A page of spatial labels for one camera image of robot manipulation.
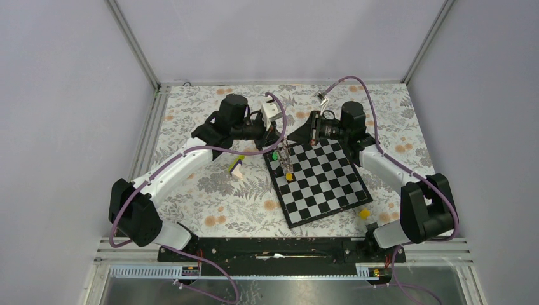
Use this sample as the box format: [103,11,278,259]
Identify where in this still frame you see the white slotted cable duct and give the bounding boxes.
[109,264,380,280]

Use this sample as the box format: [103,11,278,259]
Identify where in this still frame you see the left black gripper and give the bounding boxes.
[232,114,284,152]

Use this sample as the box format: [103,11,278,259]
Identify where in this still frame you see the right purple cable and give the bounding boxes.
[320,76,460,305]

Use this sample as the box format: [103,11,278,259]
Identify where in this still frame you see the green purple white toy bricks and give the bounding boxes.
[228,155,245,180]

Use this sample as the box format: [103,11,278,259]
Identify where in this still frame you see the small yellow cube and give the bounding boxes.
[358,208,371,220]

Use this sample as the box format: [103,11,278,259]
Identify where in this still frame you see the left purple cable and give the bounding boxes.
[108,92,288,305]

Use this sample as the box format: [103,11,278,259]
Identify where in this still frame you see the purple cable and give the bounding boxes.
[320,76,460,305]
[108,92,288,305]

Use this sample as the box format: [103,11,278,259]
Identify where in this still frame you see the floral patterned table mat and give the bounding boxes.
[152,81,434,237]

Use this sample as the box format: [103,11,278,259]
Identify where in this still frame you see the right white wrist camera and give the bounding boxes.
[315,91,329,114]

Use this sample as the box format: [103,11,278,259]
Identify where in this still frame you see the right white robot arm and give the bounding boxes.
[287,101,459,262]

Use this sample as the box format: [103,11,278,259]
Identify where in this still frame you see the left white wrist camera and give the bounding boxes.
[261,96,283,130]

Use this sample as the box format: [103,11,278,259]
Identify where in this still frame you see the metal keyring disc with rings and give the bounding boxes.
[276,139,293,177]

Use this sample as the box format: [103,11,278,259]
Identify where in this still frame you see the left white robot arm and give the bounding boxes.
[108,92,287,261]

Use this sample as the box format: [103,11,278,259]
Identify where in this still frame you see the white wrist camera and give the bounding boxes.
[315,91,329,114]
[261,96,283,130]

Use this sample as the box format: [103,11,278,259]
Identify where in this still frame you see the black white chessboard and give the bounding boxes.
[263,140,372,229]

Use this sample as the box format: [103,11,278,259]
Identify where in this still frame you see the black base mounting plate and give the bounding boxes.
[157,236,406,274]

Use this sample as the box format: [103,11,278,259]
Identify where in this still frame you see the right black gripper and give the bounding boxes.
[287,111,350,146]

